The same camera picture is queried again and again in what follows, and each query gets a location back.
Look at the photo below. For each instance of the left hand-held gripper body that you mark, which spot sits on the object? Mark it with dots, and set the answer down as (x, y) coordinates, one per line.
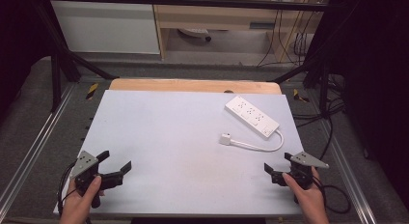
(84, 163)

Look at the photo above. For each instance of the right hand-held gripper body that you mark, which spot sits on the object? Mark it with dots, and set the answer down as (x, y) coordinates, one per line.
(304, 172)

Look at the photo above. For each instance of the person's right hand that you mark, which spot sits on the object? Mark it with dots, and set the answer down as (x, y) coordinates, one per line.
(310, 201)

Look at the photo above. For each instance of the person's left hand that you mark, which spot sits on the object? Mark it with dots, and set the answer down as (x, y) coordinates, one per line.
(77, 204)

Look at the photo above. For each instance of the white work board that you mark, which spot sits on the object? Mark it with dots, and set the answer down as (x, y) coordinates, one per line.
(167, 146)

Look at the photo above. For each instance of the white plug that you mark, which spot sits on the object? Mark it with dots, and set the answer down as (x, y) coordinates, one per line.
(225, 139)

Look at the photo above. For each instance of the white power strip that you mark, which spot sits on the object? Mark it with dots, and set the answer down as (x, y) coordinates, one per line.
(252, 116)

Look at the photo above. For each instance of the light wooden table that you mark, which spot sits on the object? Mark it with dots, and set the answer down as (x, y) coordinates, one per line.
(193, 85)

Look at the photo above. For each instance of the dark curtain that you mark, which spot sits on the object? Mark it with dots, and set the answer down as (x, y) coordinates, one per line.
(379, 72)
(19, 40)

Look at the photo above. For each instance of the white cabinet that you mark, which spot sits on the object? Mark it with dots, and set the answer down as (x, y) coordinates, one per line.
(106, 27)

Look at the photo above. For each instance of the office chair base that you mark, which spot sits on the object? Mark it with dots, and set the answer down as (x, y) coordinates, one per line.
(194, 32)

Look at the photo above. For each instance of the light wooden desk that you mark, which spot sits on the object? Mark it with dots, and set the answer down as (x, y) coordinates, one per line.
(209, 16)

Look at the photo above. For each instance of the aluminium floor rail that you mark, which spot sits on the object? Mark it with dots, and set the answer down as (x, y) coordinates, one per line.
(36, 143)
(353, 185)

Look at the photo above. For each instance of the black metal frame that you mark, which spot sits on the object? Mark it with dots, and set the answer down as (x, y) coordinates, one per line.
(193, 1)

